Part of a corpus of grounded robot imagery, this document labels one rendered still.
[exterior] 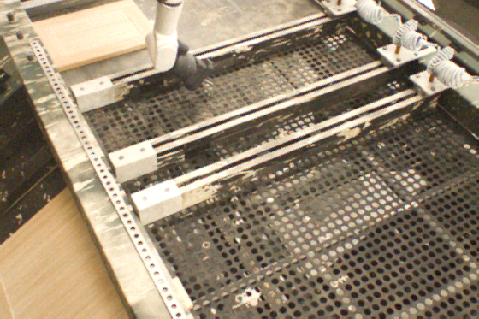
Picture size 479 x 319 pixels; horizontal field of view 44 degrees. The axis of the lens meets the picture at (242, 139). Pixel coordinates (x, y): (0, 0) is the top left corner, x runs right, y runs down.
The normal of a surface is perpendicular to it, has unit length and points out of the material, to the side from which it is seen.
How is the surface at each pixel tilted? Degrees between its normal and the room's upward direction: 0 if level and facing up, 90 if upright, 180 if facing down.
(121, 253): 57
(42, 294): 90
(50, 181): 90
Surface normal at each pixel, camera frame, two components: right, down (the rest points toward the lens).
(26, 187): 0.49, 0.63
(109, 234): 0.04, -0.71
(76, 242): -0.44, -0.42
